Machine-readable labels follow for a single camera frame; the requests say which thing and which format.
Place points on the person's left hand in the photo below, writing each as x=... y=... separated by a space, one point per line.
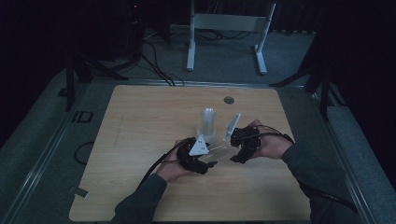
x=171 y=169

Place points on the grey tape piece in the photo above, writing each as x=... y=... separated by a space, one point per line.
x=80 y=192

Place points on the black tape floor mark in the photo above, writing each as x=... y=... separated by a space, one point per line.
x=82 y=117

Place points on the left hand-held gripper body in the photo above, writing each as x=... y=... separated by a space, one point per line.
x=193 y=155

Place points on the black metal stand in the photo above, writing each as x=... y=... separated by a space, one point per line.
x=81 y=71
x=317 y=74

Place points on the round grey table grommet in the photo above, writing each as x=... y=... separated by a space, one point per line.
x=229 y=100

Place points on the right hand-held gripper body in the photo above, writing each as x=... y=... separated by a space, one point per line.
x=247 y=141

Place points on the white metal stand frame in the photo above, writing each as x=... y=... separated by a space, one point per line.
x=229 y=21

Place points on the person's right hand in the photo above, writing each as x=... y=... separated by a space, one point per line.
x=274 y=143

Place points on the single clear disposable cup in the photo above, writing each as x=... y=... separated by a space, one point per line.
x=218 y=152

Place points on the dark computer tower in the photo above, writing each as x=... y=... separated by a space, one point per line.
x=134 y=28

